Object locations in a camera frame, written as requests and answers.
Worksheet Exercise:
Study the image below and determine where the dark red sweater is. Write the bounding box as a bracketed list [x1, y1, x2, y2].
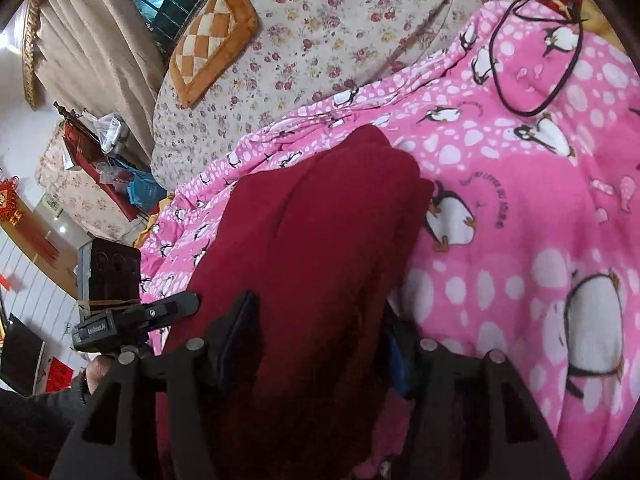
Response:
[166, 125, 433, 479]

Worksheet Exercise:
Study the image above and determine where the red chinese knot decoration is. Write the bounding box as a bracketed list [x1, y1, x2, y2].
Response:
[0, 177, 60, 264]

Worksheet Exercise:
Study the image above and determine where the white plastic bag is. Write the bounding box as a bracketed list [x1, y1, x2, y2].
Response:
[84, 110, 130, 155]

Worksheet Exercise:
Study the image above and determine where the yellow red cartoon blanket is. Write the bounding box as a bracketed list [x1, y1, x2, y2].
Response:
[537, 0, 626, 53]

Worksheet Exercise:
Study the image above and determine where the blue plastic bag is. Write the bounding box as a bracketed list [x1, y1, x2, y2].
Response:
[126, 168, 167, 214]

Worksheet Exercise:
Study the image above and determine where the orange checkered cushion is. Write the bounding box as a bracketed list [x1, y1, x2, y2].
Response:
[169, 0, 258, 107]

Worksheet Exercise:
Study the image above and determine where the floral quilt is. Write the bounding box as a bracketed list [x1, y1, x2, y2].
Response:
[151, 0, 510, 190]

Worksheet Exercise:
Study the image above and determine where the red chair with clutter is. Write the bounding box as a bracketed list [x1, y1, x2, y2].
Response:
[53, 101, 149, 221]

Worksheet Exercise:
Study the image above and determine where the pink penguin blanket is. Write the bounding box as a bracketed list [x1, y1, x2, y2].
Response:
[140, 0, 639, 479]

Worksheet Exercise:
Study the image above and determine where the beige curtain left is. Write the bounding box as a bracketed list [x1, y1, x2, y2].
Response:
[22, 0, 166, 164]

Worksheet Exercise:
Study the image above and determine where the black cable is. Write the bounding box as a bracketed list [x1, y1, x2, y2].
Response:
[488, 0, 586, 117]

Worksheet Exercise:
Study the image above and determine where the person's left hand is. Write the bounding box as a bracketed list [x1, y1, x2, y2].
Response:
[85, 356, 115, 394]

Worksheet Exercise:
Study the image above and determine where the black sleeve forearm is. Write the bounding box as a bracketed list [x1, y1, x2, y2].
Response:
[1, 370, 90, 479]

